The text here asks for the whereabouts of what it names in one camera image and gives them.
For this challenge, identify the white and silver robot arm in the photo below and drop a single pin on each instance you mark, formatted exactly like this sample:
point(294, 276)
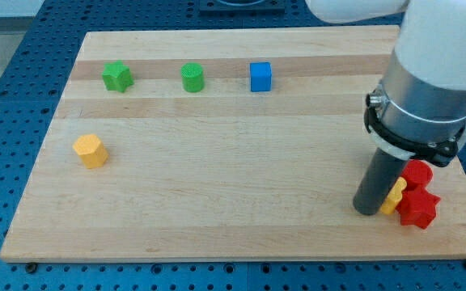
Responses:
point(418, 110)

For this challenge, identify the yellow hexagon block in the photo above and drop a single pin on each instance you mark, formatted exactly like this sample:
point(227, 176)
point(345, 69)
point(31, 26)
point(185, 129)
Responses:
point(91, 151)

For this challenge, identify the wooden board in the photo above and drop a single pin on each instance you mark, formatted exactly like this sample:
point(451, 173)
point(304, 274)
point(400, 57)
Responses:
point(223, 174)

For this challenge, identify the blue cube block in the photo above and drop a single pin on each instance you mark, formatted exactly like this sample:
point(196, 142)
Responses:
point(260, 76)

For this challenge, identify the green cylinder block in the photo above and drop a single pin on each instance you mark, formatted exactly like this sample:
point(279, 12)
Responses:
point(192, 76)

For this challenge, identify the green star block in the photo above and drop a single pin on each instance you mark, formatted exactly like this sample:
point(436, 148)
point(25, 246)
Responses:
point(117, 76)

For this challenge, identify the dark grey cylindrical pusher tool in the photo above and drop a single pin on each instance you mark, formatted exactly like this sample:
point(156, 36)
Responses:
point(380, 176)

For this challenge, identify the yellow heart block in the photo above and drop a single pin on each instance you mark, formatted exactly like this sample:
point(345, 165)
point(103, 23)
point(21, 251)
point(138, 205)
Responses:
point(394, 197)

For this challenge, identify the red cylinder block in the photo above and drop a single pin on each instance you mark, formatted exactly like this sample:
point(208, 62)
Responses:
point(417, 174)

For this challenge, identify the red star block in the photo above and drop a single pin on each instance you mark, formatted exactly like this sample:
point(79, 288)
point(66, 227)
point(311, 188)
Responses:
point(417, 207)

